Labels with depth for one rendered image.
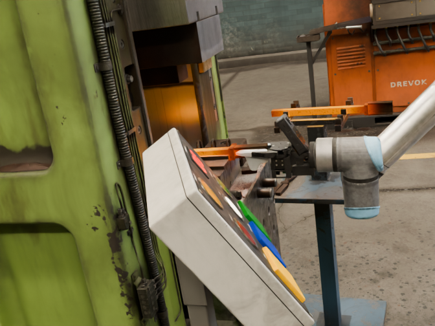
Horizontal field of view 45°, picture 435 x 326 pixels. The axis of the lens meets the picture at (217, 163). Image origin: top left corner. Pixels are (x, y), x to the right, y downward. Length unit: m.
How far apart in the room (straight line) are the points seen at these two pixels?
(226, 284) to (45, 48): 0.58
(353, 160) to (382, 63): 3.61
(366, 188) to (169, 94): 0.69
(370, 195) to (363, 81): 3.60
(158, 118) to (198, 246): 1.07
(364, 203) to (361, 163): 0.11
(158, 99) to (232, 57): 7.52
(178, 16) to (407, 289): 1.81
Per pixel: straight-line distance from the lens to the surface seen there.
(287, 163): 1.38
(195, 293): 0.92
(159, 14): 1.23
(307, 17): 8.95
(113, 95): 1.10
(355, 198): 1.40
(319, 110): 1.94
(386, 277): 2.69
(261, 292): 0.75
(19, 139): 1.23
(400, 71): 4.96
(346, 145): 1.36
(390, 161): 1.52
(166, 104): 1.71
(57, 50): 1.05
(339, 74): 4.93
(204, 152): 1.45
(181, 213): 0.68
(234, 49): 9.17
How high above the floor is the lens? 1.44
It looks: 19 degrees down
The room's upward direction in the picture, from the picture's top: 9 degrees counter-clockwise
